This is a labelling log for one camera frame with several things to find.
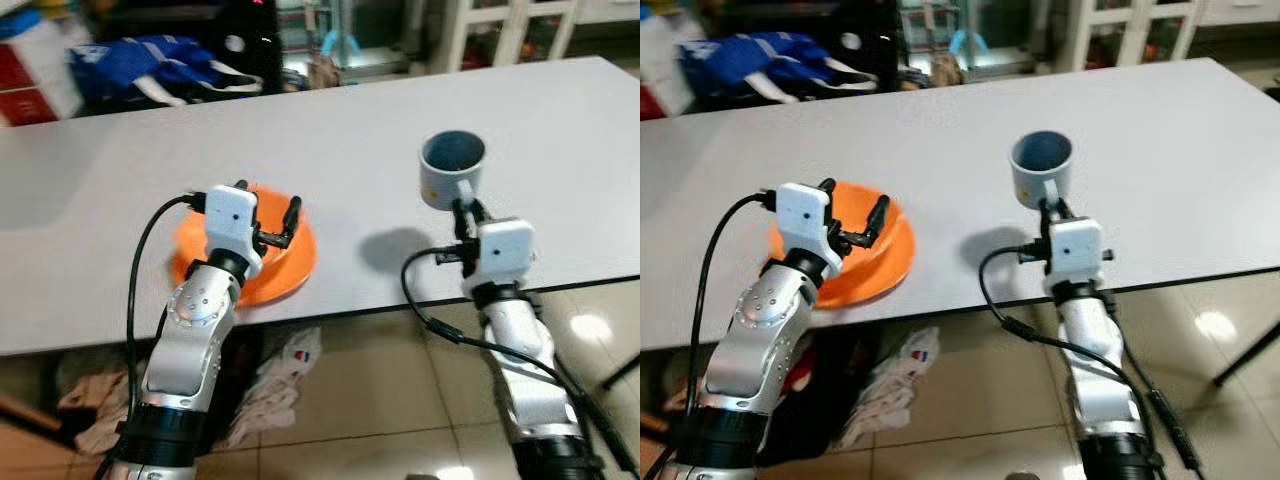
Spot grey mug with blue inside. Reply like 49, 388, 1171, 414
417, 129, 489, 214
1007, 129, 1075, 212

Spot orange plastic plate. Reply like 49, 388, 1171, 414
767, 222, 909, 310
169, 212, 317, 309

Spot black chair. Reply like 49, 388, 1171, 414
214, 0, 288, 97
829, 0, 903, 92

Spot small brown bag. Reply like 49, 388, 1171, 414
304, 54, 342, 92
927, 54, 967, 90

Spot white cloth with logo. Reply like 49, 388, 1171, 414
834, 324, 942, 452
224, 324, 324, 452

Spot red cloth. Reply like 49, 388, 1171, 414
784, 358, 818, 398

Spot black bag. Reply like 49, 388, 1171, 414
758, 328, 883, 468
198, 324, 269, 458

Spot white glass-door cabinet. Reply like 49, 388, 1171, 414
1058, 0, 1208, 72
428, 0, 593, 74

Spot white and red cardboard box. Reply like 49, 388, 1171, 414
0, 10, 88, 99
640, 8, 708, 117

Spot black table leg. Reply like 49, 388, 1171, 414
0, 393, 78, 448
599, 353, 641, 392
1212, 344, 1280, 389

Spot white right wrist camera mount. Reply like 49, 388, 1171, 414
1044, 216, 1107, 292
469, 217, 537, 292

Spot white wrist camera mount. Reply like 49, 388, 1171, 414
1044, 216, 1107, 292
202, 185, 267, 280
469, 217, 537, 292
774, 182, 842, 277

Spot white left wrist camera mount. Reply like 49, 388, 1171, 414
202, 185, 267, 280
774, 182, 842, 277

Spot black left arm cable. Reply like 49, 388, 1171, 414
98, 192, 209, 480
654, 192, 780, 480

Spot blue bag with white straps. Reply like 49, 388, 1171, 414
67, 34, 265, 110
679, 32, 880, 105

